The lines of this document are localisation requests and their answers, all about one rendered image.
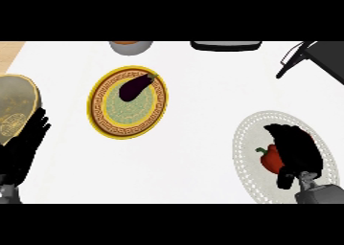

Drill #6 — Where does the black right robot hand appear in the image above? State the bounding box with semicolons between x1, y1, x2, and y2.
261;122;324;190

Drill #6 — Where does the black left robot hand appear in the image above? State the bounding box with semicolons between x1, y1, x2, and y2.
0;107;51;191

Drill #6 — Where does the red bell pepper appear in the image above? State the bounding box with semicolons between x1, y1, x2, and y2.
254;133;317;175

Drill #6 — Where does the white oval placemat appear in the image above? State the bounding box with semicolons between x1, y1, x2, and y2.
231;109;341;205

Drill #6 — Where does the yellow patterned plate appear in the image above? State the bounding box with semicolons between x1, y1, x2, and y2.
85;65;169;141

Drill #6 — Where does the dark purple eggplant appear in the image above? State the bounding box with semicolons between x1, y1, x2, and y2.
118;72;159;103

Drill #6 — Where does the black wire tiered shelf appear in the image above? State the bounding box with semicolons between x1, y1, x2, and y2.
274;40;344;92

